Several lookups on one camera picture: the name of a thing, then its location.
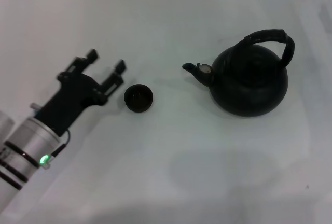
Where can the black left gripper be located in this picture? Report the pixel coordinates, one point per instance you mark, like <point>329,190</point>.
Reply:
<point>72,97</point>

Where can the small dark teacup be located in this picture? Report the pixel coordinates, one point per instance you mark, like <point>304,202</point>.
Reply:
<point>138,97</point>

